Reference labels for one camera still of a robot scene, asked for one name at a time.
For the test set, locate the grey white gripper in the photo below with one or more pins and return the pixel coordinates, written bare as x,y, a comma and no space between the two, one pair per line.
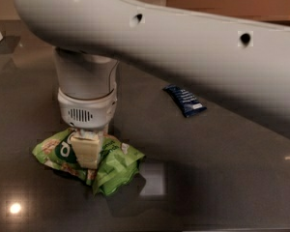
86,111

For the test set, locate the green rice chip bag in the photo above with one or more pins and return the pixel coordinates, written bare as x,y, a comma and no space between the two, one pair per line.
119,161

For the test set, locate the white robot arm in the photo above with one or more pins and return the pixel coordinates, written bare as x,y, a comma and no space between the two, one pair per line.
241,64

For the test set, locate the dark blue rxbar wrapper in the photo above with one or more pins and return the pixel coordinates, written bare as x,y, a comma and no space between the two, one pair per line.
186,101

